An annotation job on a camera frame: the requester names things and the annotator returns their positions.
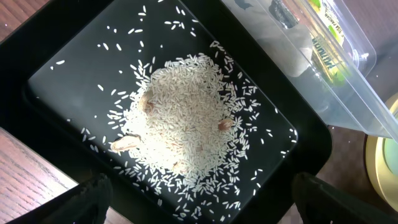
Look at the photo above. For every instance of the brown serving tray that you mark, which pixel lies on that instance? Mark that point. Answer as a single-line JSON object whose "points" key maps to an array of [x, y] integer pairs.
{"points": [[346, 171]]}

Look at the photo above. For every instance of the pile of rice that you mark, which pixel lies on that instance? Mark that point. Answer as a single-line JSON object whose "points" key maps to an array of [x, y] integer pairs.
{"points": [[149, 90]]}

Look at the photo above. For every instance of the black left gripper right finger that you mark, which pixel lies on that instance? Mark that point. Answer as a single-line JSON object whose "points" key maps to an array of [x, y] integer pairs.
{"points": [[319, 202]]}

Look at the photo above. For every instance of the yellow plate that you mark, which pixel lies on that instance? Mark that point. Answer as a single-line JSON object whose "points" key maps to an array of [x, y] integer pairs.
{"points": [[382, 179]]}

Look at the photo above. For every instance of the clear plastic waste bin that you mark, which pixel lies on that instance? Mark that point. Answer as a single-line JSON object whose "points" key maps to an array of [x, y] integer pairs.
{"points": [[284, 30]]}

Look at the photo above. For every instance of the black plastic tray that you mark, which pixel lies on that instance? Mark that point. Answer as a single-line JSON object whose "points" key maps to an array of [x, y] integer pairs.
{"points": [[34, 43]]}

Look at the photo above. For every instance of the green yellow snack wrapper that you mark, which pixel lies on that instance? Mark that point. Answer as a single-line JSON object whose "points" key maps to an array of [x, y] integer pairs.
{"points": [[325, 55]]}

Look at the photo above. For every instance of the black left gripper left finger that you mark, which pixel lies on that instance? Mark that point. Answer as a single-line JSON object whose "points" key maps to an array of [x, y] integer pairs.
{"points": [[88, 202]]}

